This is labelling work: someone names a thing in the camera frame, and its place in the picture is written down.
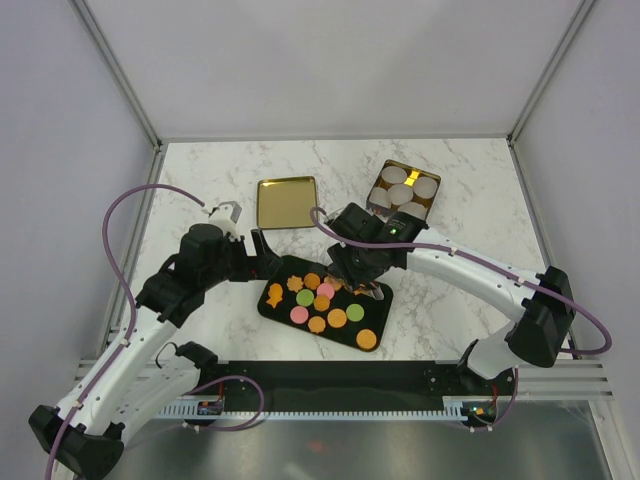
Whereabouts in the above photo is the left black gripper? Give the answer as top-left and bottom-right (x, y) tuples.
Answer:
(201, 229), (282, 290)

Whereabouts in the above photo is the orange flower cookie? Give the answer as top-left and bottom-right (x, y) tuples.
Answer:
(286, 275), (305, 293)

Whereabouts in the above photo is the pink sandwich cookie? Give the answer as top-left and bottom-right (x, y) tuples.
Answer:
(316, 282), (336, 300)
(289, 305), (309, 325)

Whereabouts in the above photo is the orange swirl cookie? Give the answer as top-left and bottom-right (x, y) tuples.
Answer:
(313, 296), (331, 312)

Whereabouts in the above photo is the gold cookie tin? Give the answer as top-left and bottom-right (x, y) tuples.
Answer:
(366, 159), (442, 221)

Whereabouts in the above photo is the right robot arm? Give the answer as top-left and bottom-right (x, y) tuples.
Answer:
(312, 203), (575, 395)

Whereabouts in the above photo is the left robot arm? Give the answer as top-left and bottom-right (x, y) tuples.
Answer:
(29, 221), (281, 479)

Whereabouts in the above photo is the orange fish cookie left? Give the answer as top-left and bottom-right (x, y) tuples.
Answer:
(266, 283), (284, 308)

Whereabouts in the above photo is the black oval tray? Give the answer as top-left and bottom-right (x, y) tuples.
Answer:
(257, 255), (394, 352)

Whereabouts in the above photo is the green sandwich cookie right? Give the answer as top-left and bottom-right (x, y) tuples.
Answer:
(346, 304), (365, 322)

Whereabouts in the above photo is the green sandwich cookie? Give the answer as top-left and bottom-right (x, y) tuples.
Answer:
(296, 289), (315, 307)
(346, 304), (365, 322)

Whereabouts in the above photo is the orange chip cookie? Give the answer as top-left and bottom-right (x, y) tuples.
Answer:
(303, 272), (322, 290)

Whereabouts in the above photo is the green sandwich cookie left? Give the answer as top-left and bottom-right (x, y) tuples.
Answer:
(296, 289), (315, 307)

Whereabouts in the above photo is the orange dotted cookie middle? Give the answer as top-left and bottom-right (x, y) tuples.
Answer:
(327, 308), (348, 329)

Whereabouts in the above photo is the orange dotted cookie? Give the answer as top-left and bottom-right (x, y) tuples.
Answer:
(327, 308), (348, 329)
(356, 329), (378, 351)

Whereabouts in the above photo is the gold tin lid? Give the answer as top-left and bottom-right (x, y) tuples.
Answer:
(256, 176), (317, 230)

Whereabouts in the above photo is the orange shell cookie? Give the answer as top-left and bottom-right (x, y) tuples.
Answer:
(307, 316), (327, 334)

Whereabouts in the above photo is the orange dotted cookie lower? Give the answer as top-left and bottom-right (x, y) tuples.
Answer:
(356, 329), (378, 351)

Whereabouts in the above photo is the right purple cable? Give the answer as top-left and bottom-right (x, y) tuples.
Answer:
(309, 206), (613, 359)

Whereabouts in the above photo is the purple cable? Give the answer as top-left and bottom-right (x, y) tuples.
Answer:
(44, 183), (206, 480)
(309, 206), (613, 359)

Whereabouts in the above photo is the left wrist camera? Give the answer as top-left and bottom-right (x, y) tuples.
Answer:
(203, 201), (242, 241)

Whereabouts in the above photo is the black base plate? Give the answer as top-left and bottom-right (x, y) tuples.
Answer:
(198, 360), (514, 412)

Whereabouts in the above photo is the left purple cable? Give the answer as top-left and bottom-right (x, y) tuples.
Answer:
(44, 183), (206, 480)

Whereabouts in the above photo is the left aluminium frame post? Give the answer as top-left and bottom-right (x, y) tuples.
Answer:
(69, 0), (166, 151)

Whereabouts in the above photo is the aluminium frame post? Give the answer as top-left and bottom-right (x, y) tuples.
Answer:
(69, 0), (166, 151)
(505, 0), (601, 146)

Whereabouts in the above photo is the right aluminium frame post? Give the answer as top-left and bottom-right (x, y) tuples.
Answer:
(505, 0), (601, 146)

